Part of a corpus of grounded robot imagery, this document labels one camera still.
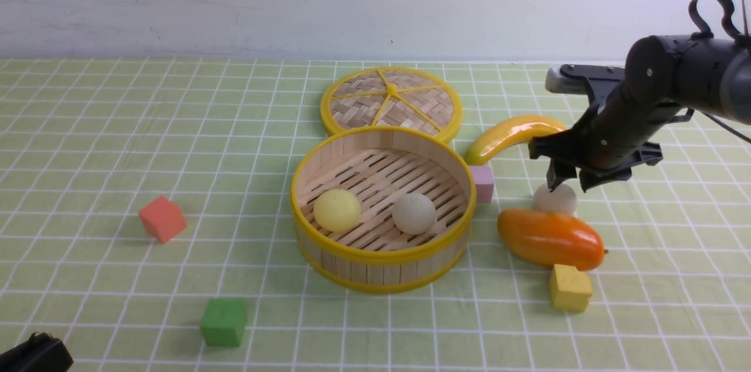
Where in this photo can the green checkered tablecloth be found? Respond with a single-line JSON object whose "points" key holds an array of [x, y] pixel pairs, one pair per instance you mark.
{"points": [[86, 143]]}

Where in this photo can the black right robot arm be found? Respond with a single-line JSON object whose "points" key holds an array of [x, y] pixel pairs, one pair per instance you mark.
{"points": [[664, 80]]}

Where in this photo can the yellow toy banana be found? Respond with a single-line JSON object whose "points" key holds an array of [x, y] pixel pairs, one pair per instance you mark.
{"points": [[508, 133]]}

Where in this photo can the green foam cube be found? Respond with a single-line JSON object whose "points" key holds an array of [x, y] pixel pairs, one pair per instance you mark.
{"points": [[224, 321]]}

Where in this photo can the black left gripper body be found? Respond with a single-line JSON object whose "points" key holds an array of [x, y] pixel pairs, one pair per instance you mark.
{"points": [[41, 352]]}

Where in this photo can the white bun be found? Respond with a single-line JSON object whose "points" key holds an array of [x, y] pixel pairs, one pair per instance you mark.
{"points": [[414, 213], [562, 199]]}

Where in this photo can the pink foam cube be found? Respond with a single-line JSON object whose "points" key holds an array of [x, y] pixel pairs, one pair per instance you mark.
{"points": [[484, 180]]}

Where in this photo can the red foam cube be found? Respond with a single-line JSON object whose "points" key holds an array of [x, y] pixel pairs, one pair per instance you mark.
{"points": [[162, 219]]}

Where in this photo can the bamboo steamer tray yellow rim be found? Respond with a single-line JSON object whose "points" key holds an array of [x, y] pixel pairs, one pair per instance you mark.
{"points": [[380, 164]]}

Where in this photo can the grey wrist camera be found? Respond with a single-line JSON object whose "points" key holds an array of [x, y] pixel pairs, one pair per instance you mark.
{"points": [[582, 79]]}

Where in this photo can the woven bamboo steamer lid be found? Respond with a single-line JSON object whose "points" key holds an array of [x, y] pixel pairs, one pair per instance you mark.
{"points": [[392, 96]]}

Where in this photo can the yellow bun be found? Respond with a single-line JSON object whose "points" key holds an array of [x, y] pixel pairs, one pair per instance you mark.
{"points": [[337, 210]]}

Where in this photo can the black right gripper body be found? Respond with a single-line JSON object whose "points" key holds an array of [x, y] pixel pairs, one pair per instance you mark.
{"points": [[612, 135]]}

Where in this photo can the orange toy mango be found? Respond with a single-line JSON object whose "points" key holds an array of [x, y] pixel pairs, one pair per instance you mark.
{"points": [[551, 238]]}

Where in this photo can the yellow foam cube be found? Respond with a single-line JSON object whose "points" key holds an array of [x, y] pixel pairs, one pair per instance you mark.
{"points": [[569, 289]]}

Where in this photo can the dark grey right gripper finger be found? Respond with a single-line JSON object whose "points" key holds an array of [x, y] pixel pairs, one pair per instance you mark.
{"points": [[558, 172], [589, 178]]}

